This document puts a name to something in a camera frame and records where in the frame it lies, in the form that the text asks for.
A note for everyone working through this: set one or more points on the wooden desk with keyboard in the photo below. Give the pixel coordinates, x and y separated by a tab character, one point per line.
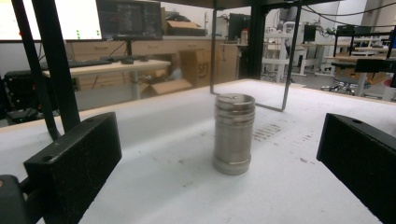
118	67

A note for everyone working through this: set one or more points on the black keyboard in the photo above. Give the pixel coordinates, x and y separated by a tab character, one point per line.
88	63

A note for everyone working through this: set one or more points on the tall cardboard box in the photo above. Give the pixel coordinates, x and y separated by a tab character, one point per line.
196	67

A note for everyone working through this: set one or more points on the flat cardboard box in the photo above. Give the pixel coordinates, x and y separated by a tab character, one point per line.
165	87

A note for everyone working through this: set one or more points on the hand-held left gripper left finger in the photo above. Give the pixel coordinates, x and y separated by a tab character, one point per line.
74	168

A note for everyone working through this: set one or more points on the black vertical column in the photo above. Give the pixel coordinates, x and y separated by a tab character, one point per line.
257	40

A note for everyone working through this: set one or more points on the white workbench frame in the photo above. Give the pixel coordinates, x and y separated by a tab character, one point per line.
280	53

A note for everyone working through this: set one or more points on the black equipment case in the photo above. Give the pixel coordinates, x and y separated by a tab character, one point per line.
21	93

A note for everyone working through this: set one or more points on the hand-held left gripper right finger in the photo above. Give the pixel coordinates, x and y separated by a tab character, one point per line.
361	158

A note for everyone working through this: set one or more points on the dark-screen monitor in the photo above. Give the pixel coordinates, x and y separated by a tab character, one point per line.
130	18

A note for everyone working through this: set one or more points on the black stool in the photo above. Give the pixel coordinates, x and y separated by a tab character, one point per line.
345	81

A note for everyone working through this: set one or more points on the white-screen monitor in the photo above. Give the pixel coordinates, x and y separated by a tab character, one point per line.
49	18

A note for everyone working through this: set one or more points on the silver metal cylinder canister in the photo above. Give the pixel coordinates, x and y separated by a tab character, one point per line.
233	133

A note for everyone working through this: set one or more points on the thin black metal stand post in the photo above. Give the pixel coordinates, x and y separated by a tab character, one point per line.
34	68

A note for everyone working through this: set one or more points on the wooden cabinet with drawers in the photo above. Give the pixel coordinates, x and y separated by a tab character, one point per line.
149	53

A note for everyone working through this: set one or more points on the thick black metal stand post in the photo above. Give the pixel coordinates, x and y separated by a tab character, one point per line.
57	62

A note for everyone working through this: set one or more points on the bent metal rod frame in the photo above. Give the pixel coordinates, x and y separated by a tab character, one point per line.
249	62

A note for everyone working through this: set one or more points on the open cardboard box on counter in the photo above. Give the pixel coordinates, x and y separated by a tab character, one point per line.
183	27

